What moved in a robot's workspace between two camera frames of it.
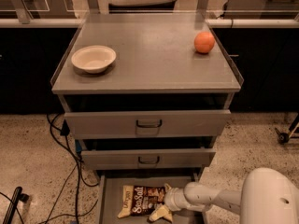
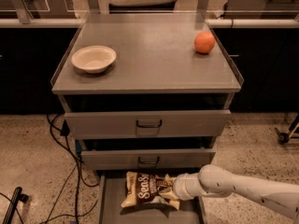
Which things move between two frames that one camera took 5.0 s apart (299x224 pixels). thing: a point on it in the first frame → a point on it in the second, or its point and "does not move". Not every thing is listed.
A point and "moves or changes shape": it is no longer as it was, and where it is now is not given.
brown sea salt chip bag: x=140 y=200 moves or changes shape
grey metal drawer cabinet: x=149 y=95 does not move
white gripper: x=173 y=198 → x=181 y=187
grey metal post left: x=22 y=12 does not move
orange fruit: x=204 y=42 does not move
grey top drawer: x=147 y=124 does not move
